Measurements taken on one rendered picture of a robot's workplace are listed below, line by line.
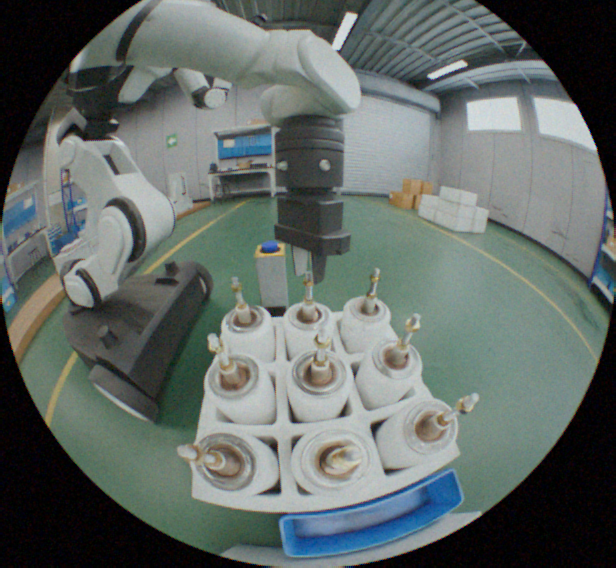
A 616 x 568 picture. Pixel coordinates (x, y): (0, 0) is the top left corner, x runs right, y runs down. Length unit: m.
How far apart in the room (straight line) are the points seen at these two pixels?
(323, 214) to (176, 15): 0.24
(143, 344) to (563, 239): 5.40
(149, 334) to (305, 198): 0.48
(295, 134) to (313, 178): 0.05
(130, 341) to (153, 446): 0.29
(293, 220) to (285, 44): 0.20
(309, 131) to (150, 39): 0.17
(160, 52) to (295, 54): 0.11
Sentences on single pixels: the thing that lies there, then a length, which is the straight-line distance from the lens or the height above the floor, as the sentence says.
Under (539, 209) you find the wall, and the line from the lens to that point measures 5.21.
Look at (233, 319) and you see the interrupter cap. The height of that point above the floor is 0.25.
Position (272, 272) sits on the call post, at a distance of 0.44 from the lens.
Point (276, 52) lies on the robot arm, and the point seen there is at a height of 0.60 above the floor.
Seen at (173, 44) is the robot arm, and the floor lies 0.60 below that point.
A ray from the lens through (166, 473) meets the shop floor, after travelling 0.59.
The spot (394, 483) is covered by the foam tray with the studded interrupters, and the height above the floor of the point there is 0.18.
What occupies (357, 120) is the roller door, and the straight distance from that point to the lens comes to 5.63.
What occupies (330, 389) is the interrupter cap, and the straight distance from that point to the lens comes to 0.25.
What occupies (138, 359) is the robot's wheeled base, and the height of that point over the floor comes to 0.17.
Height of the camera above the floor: 0.48
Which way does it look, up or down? 26 degrees down
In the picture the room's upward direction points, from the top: straight up
